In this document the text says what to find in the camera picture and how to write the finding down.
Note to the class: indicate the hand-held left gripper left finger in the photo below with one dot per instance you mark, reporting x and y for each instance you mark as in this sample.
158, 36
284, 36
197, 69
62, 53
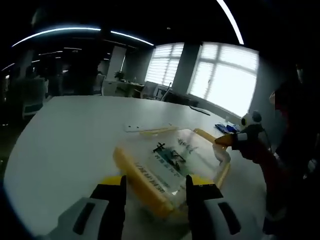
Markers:
110, 217

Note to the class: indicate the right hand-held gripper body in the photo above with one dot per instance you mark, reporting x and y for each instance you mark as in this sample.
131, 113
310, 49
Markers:
253, 130

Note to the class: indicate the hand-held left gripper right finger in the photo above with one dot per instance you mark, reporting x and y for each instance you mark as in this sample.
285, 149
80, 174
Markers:
200, 220

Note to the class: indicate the clear lid with yellow clasps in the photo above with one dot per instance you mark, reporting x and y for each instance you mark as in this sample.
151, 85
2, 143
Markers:
140, 172

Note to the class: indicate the blue cloth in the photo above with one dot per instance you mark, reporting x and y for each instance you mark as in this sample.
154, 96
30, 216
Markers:
225, 127

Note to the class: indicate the dark closed laptop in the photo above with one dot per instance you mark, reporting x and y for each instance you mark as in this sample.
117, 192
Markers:
200, 110

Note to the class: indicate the person's dark upper body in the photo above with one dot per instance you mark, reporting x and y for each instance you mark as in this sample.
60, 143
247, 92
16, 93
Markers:
300, 150

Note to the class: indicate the wide window with blinds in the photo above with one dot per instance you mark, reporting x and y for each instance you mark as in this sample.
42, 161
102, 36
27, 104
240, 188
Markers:
225, 82

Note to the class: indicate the dark low sofa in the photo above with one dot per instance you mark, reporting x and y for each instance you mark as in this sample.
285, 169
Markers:
180, 98

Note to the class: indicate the white office chair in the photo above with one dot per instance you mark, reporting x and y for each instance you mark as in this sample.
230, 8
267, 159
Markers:
155, 90

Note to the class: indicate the narrow window with blinds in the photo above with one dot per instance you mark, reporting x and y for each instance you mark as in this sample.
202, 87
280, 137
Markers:
165, 65

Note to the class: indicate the ceiling light strip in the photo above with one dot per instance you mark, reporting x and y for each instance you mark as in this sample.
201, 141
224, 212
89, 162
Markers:
237, 28
132, 37
75, 28

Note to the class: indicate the potted plant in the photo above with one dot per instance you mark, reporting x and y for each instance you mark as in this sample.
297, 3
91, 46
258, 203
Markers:
119, 75

